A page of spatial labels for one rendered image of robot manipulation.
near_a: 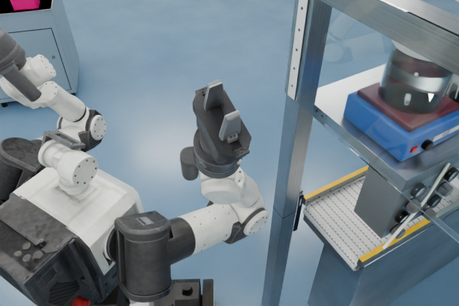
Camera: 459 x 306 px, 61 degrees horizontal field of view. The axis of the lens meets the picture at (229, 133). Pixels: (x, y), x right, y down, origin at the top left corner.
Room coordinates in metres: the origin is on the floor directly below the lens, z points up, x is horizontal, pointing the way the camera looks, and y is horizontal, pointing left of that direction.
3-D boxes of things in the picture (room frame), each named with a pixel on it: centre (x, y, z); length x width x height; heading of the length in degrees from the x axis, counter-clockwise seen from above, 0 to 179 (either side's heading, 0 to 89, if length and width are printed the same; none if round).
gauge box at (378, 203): (0.68, -0.46, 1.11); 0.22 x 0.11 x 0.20; 119
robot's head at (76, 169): (0.57, 0.34, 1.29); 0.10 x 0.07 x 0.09; 58
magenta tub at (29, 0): (2.61, 1.40, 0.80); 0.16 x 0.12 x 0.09; 105
